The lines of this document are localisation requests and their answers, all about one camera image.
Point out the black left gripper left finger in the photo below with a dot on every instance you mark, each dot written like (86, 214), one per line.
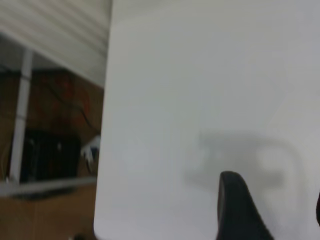
(235, 212)

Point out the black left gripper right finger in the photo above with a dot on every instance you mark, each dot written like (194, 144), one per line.
(318, 210)

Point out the white and blue object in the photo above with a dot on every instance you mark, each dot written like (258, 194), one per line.
(91, 148)

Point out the grey horizontal metal bar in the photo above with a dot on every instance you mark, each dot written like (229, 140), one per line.
(45, 186)

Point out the black box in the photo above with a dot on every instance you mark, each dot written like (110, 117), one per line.
(50, 157)

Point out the white vertical post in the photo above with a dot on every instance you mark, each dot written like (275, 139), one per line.
(22, 112)

